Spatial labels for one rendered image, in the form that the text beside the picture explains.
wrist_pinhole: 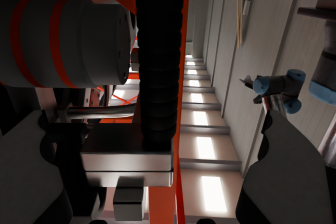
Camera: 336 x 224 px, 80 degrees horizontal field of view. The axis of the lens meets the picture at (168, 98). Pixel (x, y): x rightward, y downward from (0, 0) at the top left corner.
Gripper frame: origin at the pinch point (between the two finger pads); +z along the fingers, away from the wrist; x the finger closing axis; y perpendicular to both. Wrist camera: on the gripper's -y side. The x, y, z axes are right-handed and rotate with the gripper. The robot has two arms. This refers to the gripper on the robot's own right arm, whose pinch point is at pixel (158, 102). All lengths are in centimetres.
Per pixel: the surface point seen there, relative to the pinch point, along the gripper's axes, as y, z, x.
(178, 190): 259, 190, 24
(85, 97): 19.6, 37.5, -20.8
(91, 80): 6.0, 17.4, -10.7
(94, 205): 13.1, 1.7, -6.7
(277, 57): 138, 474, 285
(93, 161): 8.1, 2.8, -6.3
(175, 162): 72, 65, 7
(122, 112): 16.6, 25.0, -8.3
